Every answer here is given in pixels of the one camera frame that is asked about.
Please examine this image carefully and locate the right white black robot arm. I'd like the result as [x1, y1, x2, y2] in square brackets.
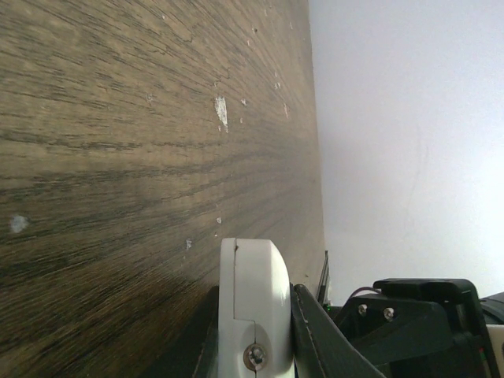
[325, 279, 503, 377]

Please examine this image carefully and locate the white remote control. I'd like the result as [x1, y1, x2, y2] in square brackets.
[217, 238, 295, 377]

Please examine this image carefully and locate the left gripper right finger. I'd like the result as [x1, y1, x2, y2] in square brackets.
[291, 284, 383, 378]

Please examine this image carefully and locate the black aluminium frame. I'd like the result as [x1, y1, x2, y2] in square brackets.
[316, 250, 330, 306]

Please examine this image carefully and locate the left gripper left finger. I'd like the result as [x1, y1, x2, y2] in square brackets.
[141, 286, 219, 377]

